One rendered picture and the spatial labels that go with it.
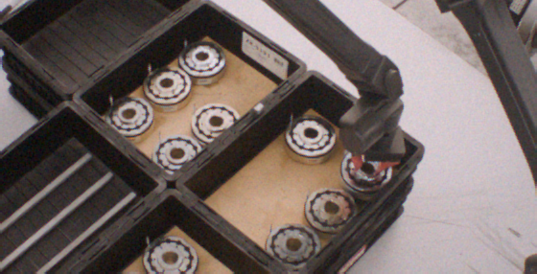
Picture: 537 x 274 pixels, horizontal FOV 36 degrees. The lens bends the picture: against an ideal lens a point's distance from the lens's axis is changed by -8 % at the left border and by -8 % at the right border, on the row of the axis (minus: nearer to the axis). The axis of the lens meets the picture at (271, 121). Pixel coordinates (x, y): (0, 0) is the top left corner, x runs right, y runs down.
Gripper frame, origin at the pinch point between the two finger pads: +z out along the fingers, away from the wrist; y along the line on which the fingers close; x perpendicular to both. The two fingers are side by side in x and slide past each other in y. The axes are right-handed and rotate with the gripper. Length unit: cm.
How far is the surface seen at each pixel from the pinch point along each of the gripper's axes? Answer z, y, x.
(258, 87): 7.6, -19.2, 25.3
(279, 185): 6.9, -16.4, 0.3
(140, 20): 9, -45, 46
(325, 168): 6.6, -7.0, 4.2
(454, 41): 89, 66, 117
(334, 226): 3.5, -7.2, -11.3
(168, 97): 5.1, -38.3, 20.5
